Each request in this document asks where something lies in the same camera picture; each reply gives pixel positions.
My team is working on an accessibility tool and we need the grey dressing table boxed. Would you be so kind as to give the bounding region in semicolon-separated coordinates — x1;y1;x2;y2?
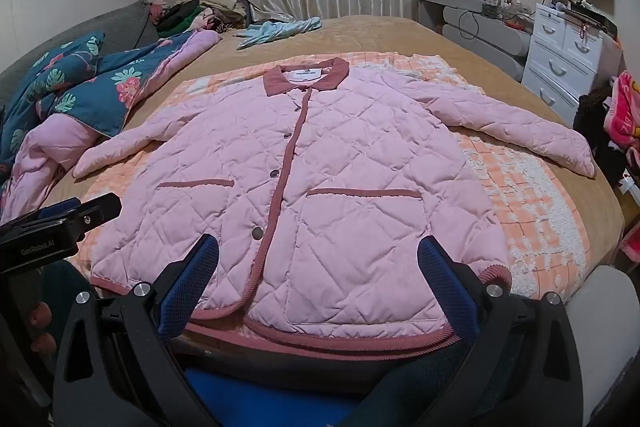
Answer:
417;0;533;58

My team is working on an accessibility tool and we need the grey headboard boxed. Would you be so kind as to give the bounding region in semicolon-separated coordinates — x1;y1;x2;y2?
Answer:
0;0;161;108

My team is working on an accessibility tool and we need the blue floral quilt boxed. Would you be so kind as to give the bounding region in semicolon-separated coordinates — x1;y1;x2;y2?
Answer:
0;29;221;218

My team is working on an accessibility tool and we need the pink printed cloth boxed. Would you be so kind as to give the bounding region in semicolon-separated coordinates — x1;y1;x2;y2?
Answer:
602;72;640;152

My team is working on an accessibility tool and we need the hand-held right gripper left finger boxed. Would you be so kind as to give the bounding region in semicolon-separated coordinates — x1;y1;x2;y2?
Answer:
52;233;221;427

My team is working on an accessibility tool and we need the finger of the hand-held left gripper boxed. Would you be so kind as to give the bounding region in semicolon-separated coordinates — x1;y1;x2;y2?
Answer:
30;195;123;242
10;201;85;225

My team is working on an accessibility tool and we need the white chest of drawers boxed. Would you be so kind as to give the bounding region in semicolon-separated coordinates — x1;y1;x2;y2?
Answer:
520;2;623;128

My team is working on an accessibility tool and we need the person's left hand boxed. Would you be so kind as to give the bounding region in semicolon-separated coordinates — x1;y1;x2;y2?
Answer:
27;301;58;354

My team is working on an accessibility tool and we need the pink quilted jacket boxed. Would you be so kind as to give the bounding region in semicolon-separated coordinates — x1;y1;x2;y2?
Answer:
72;57;598;355

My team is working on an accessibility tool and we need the bed with tan bedspread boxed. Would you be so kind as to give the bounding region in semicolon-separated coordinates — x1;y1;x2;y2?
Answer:
0;14;626;308

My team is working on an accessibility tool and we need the pile of clothes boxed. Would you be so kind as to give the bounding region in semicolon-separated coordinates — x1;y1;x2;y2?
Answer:
150;0;261;38

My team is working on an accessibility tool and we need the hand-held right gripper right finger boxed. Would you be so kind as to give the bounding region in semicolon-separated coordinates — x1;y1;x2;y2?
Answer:
417;237;583;427

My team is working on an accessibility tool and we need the blue cloth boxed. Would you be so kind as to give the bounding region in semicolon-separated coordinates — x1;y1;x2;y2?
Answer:
184;367;363;427

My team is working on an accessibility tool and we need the orange checked blanket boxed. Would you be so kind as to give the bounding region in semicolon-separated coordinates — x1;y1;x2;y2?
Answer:
67;51;591;358

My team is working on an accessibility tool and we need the light blue garment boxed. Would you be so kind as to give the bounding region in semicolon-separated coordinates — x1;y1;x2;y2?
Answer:
235;17;323;50

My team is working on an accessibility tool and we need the dark fuzzy cloth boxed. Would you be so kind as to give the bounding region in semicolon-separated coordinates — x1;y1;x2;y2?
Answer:
572;87;628;192

